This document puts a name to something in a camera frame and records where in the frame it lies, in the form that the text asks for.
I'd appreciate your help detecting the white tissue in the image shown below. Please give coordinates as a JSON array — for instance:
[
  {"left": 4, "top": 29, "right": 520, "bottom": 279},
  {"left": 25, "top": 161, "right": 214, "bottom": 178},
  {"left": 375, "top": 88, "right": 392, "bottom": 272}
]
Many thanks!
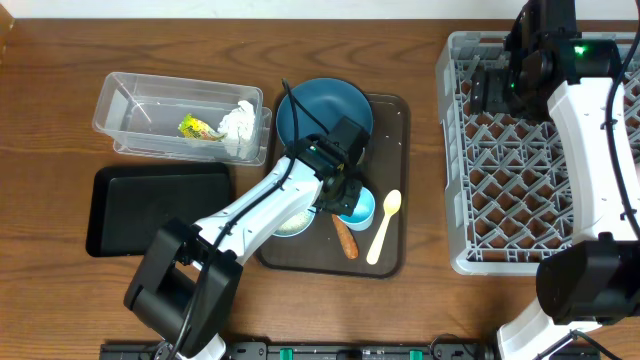
[{"left": 217, "top": 100, "right": 255, "bottom": 160}]

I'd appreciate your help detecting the yellow green snack wrapper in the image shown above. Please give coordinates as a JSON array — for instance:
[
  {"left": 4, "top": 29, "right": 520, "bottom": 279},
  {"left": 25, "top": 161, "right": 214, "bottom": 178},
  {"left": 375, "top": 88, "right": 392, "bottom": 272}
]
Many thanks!
[{"left": 178, "top": 113, "right": 226, "bottom": 141}]

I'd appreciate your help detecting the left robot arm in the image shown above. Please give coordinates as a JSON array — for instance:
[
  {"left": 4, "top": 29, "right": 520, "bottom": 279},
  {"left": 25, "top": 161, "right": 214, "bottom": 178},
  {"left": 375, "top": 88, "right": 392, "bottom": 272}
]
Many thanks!
[{"left": 124, "top": 134, "right": 369, "bottom": 359}]

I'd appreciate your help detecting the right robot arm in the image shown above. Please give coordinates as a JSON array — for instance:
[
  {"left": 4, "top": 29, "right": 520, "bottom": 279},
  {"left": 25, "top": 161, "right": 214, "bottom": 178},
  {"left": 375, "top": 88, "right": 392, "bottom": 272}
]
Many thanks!
[{"left": 471, "top": 0, "right": 639, "bottom": 359}]

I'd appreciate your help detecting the grey dishwasher rack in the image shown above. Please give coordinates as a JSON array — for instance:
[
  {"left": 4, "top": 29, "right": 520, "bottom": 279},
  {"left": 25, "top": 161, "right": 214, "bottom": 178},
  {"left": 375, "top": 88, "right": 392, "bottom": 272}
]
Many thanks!
[{"left": 436, "top": 31, "right": 639, "bottom": 276}]

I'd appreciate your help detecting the dark blue plate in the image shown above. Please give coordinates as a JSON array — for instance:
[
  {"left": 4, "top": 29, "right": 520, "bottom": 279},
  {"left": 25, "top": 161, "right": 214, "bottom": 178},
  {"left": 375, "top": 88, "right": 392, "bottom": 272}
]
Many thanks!
[{"left": 276, "top": 78, "right": 374, "bottom": 148}]

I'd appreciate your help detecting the blue cup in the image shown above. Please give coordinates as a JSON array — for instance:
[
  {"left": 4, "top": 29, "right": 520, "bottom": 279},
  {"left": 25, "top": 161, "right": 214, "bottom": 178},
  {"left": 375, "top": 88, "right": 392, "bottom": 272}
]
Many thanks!
[{"left": 339, "top": 187, "right": 376, "bottom": 231}]

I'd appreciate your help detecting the light blue bowl with rice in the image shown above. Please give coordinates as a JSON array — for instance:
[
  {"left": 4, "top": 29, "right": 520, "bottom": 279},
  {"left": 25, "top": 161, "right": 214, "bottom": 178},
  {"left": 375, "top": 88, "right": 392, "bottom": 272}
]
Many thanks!
[{"left": 274, "top": 207, "right": 316, "bottom": 237}]

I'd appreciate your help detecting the yellow plastic spoon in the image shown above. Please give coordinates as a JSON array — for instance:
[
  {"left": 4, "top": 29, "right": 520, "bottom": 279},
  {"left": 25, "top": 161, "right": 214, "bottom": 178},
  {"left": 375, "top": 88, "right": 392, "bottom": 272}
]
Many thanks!
[{"left": 366, "top": 189, "right": 402, "bottom": 265}]

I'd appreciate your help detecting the orange carrot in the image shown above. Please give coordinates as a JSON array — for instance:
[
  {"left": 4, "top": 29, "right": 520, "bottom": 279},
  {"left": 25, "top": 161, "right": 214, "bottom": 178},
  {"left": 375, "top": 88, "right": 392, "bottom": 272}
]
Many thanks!
[{"left": 332, "top": 215, "right": 359, "bottom": 260}]

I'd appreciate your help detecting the clear plastic bin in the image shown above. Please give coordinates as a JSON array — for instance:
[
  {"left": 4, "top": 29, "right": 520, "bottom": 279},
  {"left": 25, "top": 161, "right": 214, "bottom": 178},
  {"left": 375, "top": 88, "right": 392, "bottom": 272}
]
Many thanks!
[{"left": 93, "top": 72, "right": 271, "bottom": 166}]

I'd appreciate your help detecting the black bin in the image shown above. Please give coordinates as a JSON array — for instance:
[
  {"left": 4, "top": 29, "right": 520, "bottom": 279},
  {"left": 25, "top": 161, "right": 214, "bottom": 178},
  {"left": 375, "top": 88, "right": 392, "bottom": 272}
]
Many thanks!
[{"left": 85, "top": 163, "right": 232, "bottom": 257}]

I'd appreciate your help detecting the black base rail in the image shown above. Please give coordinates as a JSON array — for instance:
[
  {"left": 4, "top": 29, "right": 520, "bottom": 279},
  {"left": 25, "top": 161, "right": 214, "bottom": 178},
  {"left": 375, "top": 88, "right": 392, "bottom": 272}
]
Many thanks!
[{"left": 98, "top": 342, "right": 499, "bottom": 360}]

